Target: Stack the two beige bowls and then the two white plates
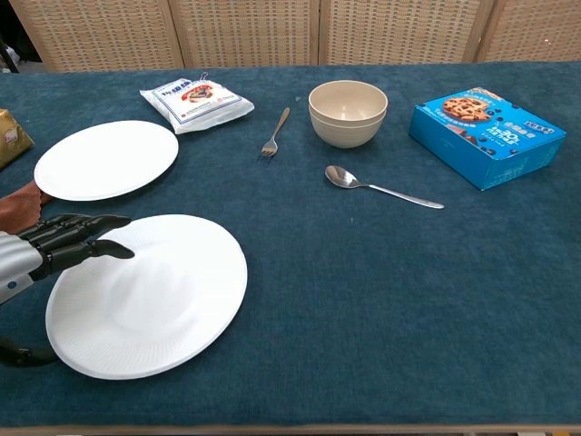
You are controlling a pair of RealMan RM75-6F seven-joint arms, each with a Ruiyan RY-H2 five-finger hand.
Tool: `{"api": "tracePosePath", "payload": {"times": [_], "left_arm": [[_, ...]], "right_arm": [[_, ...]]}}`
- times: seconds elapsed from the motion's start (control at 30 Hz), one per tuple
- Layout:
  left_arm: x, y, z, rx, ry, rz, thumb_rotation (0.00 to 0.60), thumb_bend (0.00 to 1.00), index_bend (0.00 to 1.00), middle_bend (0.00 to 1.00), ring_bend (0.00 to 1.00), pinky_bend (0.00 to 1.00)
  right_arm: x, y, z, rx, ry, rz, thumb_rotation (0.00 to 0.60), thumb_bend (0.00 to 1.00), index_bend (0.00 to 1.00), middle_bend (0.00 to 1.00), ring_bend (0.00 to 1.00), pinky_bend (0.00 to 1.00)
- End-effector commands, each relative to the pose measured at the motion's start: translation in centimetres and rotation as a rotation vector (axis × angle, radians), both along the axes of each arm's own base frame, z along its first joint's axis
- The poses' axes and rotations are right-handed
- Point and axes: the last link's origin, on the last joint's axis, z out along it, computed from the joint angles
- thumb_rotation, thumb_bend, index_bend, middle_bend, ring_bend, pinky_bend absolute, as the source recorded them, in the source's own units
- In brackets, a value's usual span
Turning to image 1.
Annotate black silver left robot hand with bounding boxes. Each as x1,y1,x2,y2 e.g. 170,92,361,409
0,213,136,367

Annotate blue cookie box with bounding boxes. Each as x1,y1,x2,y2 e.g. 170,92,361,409
408,87,567,192

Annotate brown cloth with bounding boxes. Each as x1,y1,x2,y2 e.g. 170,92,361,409
0,180,44,237

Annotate silver metal fork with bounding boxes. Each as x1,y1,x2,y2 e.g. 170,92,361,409
260,106,291,159

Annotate gold foil package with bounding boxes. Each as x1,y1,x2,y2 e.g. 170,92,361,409
0,108,35,171

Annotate silver metal spoon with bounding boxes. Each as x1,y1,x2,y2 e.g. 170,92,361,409
324,164,446,211

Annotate white snack bag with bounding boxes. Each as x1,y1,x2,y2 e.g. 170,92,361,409
139,77,255,135

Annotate smooth white plate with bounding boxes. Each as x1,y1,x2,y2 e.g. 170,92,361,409
34,119,180,203

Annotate ribbed rim white plate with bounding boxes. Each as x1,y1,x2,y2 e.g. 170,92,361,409
44,213,249,381

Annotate black tripod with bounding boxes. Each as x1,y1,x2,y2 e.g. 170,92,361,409
0,38,22,74

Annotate wicker folding screen panel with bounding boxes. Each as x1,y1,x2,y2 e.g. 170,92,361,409
167,0,321,69
474,0,581,64
8,0,185,74
317,0,496,67

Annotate dark blue tablecloth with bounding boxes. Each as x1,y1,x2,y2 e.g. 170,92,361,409
0,61,581,429

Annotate off-white bowl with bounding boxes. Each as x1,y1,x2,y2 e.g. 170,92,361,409
308,80,389,124
310,111,388,150

